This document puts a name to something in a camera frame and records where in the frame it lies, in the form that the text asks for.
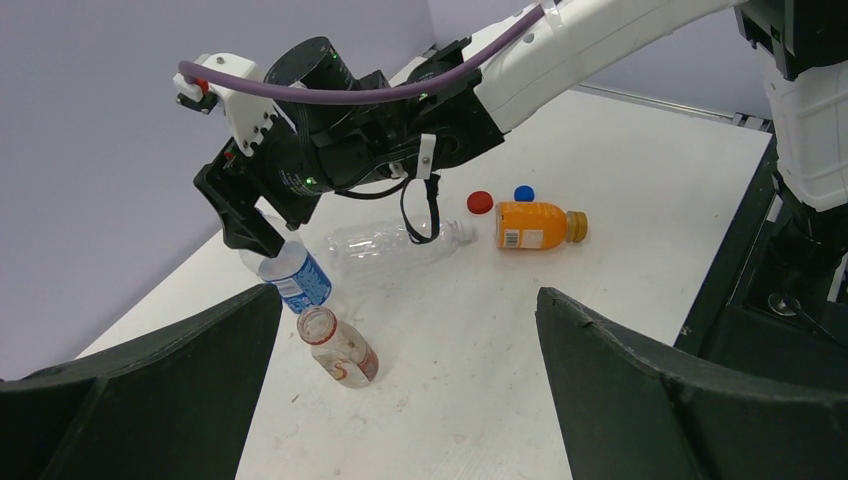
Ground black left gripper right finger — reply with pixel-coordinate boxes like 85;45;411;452
535;287;847;479

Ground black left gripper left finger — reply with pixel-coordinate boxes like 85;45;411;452
1;285;282;479

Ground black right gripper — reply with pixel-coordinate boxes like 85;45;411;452
193;119;319;258

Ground Pepsi bottle blue label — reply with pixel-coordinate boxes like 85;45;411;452
239;213;333;314

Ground clear crushed plastic bottle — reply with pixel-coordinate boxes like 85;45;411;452
324;219;477;280

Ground small bottle red label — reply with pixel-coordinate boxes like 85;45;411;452
297;306;379;389

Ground orange juice bottle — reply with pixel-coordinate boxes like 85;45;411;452
495;202;589;250

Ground red bottle cap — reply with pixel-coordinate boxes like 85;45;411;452
466;190;494;215

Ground blue Pepsi bottle cap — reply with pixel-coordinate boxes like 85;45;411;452
513;185;535;202

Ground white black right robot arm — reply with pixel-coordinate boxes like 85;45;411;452
174;1;847;258

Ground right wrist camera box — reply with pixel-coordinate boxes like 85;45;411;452
173;53;277;157

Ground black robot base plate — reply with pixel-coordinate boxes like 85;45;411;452
674;137;847;392

